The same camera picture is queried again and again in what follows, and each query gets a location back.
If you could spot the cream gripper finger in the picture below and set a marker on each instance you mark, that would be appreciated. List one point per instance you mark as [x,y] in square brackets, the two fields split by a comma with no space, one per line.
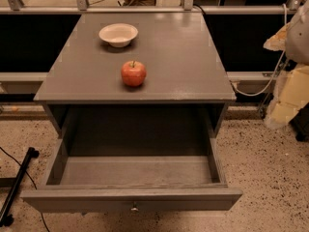
[277,42]
[290,95]

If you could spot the red apple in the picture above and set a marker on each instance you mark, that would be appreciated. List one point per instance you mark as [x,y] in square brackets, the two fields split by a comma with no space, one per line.
[133,73]

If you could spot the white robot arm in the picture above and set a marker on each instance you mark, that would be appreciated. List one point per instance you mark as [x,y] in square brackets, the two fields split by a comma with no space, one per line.
[297,40]

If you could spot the metal drawer knob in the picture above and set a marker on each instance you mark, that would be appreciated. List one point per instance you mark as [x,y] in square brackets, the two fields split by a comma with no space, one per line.
[134,208]

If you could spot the open grey top drawer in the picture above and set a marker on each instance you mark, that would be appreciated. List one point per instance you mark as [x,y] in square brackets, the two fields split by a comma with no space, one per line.
[164,176]

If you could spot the grey cabinet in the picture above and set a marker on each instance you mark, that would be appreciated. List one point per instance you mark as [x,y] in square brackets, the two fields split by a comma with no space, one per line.
[172,60]

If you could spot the white bowl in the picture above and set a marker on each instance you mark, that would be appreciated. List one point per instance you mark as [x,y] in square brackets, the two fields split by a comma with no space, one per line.
[118,34]

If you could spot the black stand leg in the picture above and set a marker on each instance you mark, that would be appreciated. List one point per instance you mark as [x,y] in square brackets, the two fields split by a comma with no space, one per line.
[5,218]

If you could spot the metal frame rail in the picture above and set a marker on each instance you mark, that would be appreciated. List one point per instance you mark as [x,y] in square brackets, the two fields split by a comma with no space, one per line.
[227,7]

